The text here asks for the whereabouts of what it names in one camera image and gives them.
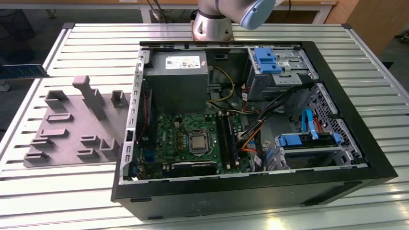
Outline black RAM slot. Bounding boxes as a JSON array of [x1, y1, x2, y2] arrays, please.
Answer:
[[216, 112, 233, 170]]

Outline black CPU socket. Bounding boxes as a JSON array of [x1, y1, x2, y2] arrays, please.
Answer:
[[187, 129, 215, 157]]

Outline silver CPU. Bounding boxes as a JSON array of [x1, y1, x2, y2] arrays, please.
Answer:
[[191, 136, 207, 150]]

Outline grey power supply unit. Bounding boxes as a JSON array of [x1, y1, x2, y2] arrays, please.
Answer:
[[143, 51, 211, 115]]

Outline green motherboard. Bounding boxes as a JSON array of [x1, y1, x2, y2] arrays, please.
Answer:
[[133, 112, 256, 179]]

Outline black graphics card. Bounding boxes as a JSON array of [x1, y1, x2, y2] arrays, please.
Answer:
[[161, 160, 217, 178]]

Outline disk with blue carrier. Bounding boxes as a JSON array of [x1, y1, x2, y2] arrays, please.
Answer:
[[276, 133, 341, 150]]

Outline silver drive cage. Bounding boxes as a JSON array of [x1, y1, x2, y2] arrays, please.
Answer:
[[245, 47, 320, 101]]

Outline blue drive latch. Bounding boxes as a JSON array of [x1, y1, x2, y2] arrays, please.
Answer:
[[255, 47, 284, 74]]

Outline black open PC case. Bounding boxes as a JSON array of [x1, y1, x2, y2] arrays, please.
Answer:
[[111, 40, 400, 220]]

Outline silver disk bay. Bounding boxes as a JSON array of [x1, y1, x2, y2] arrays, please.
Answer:
[[275, 143, 356, 170]]

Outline grey parts rack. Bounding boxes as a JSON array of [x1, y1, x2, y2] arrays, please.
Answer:
[[23, 74, 132, 168]]

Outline wooden cabinet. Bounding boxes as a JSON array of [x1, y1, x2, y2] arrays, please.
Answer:
[[325, 0, 409, 56]]

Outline black mesh bin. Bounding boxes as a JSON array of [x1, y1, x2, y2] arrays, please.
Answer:
[[0, 9, 36, 65]]

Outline yellow wire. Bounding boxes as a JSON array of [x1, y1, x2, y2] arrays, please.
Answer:
[[205, 66, 236, 110]]

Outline thin red wire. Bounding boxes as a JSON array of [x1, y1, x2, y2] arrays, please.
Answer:
[[143, 90, 151, 127]]

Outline orange wire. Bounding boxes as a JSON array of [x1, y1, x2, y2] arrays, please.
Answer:
[[241, 119, 267, 153]]

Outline black wire bundle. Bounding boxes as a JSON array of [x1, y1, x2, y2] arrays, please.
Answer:
[[255, 82, 313, 123]]

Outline blue flat wire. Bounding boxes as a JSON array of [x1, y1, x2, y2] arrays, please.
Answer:
[[301, 109, 320, 140]]

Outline black cable grey plug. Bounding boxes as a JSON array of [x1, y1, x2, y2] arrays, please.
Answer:
[[147, 0, 171, 23]]

